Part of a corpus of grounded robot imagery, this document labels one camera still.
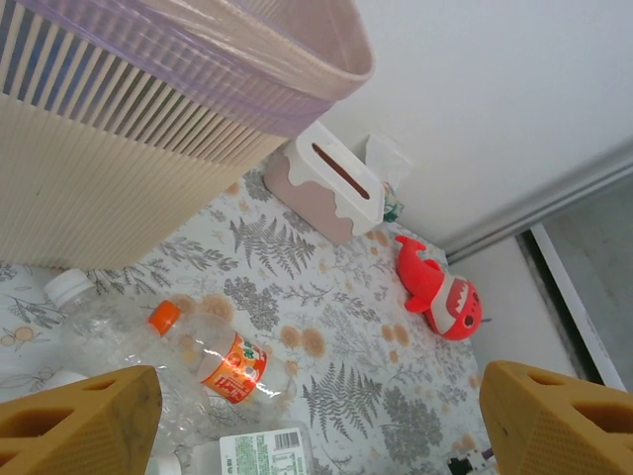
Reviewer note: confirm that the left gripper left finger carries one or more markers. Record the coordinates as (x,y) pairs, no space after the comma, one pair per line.
(74,435)

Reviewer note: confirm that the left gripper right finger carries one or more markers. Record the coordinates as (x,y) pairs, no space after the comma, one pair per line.
(564,430)

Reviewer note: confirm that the clear unlabelled white-cap bottle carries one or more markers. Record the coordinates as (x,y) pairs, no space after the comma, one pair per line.
(114,336)

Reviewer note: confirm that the clear bottle orange label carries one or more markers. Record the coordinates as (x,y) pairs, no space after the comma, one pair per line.
(237,366)

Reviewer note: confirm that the bottle white green label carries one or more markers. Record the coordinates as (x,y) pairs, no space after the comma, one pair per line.
(257,450)

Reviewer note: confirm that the beige ribbed plastic bin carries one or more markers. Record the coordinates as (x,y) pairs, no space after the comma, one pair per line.
(99,173)

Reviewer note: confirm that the red shark plush toy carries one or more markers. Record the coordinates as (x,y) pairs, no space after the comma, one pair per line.
(435,287)

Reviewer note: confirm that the floral patterned tablecloth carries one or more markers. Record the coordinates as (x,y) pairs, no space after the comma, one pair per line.
(346,356)

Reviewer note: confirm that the green tissue pack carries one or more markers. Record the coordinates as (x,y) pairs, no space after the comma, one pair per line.
(393,205)

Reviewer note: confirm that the white pink tissue box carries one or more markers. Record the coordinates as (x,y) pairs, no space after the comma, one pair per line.
(321,163)

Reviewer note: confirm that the pink plastic basket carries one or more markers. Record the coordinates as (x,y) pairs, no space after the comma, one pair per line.
(247,64)

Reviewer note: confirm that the aluminium frame post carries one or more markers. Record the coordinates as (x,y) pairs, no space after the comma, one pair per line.
(544,203)

